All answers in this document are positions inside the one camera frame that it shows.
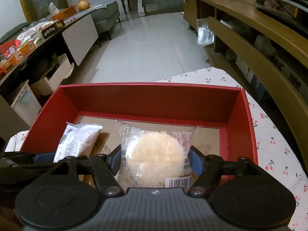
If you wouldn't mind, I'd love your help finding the round pastry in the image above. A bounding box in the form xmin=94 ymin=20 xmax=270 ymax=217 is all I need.
xmin=117 ymin=121 xmax=199 ymax=190

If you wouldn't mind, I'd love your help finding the yellow pomelo fruit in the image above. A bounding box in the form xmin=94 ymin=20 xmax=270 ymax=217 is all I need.
xmin=78 ymin=0 xmax=90 ymax=12

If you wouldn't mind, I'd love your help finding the white cardboard storage box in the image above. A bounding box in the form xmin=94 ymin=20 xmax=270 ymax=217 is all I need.
xmin=30 ymin=54 xmax=74 ymax=98

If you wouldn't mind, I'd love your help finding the silver foil bag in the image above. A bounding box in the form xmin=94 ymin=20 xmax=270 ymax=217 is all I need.
xmin=196 ymin=24 xmax=215 ymax=46

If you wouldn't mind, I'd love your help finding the red cardboard box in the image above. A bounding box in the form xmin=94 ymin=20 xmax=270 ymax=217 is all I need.
xmin=22 ymin=83 xmax=258 ymax=162

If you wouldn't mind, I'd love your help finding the white coffee table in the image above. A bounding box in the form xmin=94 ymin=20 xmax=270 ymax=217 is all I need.
xmin=0 ymin=13 xmax=100 ymax=135

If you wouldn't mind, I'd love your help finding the orange snack box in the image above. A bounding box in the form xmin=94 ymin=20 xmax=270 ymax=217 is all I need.
xmin=1 ymin=39 xmax=36 ymax=74

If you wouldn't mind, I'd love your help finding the white plastic storage bin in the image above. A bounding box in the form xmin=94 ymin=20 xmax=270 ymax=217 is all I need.
xmin=11 ymin=80 xmax=42 ymax=127

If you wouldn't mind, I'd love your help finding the grey sofa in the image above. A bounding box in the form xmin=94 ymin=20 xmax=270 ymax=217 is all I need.
xmin=90 ymin=1 xmax=121 ymax=40

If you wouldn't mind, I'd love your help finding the long wooden tv cabinet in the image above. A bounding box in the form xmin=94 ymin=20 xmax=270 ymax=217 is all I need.
xmin=183 ymin=0 xmax=307 ymax=169

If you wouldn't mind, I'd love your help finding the cherry print tablecloth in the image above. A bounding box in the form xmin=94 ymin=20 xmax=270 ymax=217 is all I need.
xmin=4 ymin=67 xmax=308 ymax=231

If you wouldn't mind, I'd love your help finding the white silver snack packet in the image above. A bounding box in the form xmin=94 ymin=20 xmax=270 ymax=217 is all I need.
xmin=53 ymin=123 xmax=103 ymax=163

